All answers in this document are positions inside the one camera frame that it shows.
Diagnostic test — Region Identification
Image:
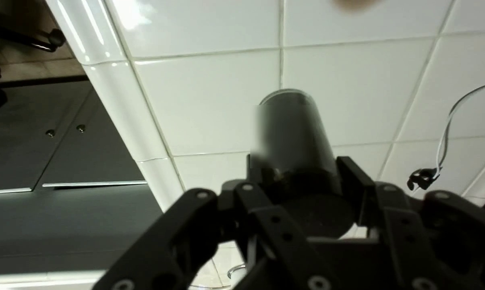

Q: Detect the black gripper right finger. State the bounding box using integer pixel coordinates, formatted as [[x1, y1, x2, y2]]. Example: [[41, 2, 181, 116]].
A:
[[333, 155, 485, 290]]

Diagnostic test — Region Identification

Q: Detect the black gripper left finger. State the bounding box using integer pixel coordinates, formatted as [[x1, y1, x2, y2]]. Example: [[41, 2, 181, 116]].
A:
[[91, 153, 328, 290]]

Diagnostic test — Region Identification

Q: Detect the dark jar with black lid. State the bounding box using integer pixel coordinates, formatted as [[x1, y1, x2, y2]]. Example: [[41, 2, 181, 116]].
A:
[[254, 87, 359, 242]]

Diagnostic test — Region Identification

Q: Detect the black office chair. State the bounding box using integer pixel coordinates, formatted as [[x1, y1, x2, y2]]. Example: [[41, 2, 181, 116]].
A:
[[0, 5, 67, 55]]

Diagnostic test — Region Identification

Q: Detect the thin white cable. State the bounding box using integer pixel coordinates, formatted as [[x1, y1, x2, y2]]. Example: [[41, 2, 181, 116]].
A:
[[405, 79, 485, 193]]

